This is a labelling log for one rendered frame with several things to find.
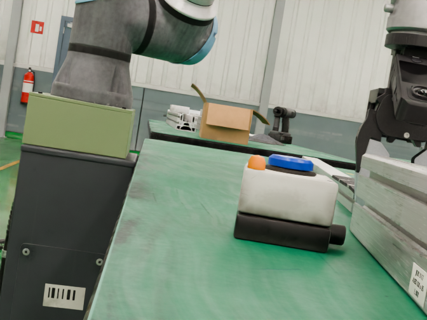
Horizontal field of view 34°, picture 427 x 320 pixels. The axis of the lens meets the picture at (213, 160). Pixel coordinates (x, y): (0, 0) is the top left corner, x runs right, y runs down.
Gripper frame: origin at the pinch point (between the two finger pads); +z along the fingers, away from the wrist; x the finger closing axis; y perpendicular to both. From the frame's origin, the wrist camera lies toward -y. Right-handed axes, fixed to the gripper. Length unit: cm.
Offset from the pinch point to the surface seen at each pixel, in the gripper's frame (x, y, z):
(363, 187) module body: 5.0, -8.9, -3.1
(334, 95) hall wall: -115, 1124, -72
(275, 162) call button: 14.4, -18.1, -4.7
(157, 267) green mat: 21.4, -36.0, 2.0
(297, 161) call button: 12.6, -18.5, -5.1
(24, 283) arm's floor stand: 51, 40, 26
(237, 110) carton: 23, 215, -11
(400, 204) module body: 5.0, -25.9, -3.5
